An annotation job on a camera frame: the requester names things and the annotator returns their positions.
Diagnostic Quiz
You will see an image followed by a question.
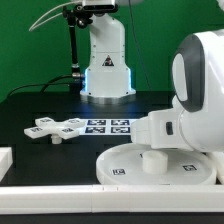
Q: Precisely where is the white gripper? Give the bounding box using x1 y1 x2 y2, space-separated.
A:
131 109 184 149

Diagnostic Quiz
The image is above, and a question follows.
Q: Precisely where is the white round table top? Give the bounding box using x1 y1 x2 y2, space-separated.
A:
96 143 217 185

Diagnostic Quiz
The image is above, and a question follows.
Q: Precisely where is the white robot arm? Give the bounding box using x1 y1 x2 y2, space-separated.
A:
81 0 224 152

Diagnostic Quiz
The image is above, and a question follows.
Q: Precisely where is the white fiducial marker sheet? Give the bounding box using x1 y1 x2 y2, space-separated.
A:
79 119 134 135

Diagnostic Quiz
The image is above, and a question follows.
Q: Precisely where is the white right fence bar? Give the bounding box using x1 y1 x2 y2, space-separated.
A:
207 152 224 185

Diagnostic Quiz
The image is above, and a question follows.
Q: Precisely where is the white fence bar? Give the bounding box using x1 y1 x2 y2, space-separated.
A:
0 185 224 214
207 152 224 185
0 147 13 182

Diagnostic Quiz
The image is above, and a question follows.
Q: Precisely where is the white front fence bar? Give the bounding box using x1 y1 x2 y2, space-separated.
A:
0 185 224 214

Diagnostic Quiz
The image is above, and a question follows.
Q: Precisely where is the white cross-shaped table base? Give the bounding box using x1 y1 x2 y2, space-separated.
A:
24 117 86 144

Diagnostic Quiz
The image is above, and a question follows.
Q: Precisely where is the white left fence bar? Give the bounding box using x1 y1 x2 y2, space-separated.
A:
0 147 13 182

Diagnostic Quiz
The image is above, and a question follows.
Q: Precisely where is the black cable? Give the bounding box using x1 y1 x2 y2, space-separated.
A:
6 74 84 99

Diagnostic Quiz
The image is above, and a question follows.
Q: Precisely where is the black camera on mount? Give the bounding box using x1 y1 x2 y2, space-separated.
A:
82 0 117 13

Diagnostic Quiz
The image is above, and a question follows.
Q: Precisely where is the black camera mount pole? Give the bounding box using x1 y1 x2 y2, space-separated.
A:
62 4 92 79

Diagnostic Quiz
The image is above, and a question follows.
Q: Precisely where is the white cable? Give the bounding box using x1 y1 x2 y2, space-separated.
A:
28 0 84 32

